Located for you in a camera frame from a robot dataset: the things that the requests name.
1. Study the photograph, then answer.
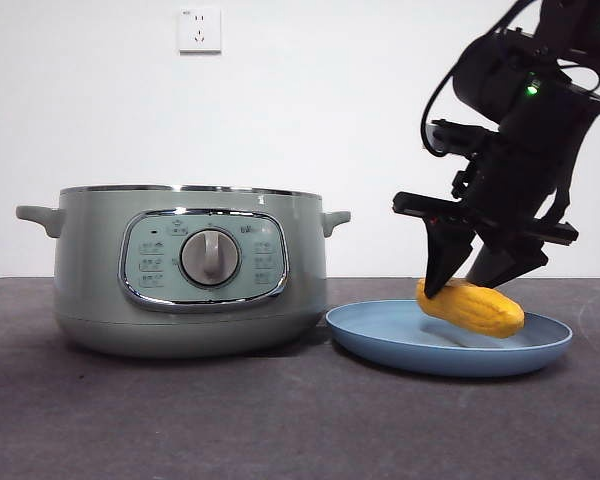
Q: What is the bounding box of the yellow corn cob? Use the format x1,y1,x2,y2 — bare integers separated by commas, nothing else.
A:
415,278,526,340

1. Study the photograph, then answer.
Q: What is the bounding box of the blue round plate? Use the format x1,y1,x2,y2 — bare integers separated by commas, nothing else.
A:
324,298,574,378

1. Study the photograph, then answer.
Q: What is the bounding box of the pale green electric steamer pot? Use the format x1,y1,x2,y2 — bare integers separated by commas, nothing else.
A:
14,184,352,359

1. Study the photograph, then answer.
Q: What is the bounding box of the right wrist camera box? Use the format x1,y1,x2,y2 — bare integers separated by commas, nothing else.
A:
426,118,501,157

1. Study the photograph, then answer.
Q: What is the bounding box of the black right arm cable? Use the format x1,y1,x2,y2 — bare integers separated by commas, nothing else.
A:
421,0,536,157

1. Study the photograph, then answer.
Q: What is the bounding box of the white wall socket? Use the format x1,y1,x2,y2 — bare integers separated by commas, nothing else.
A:
178,6,222,55

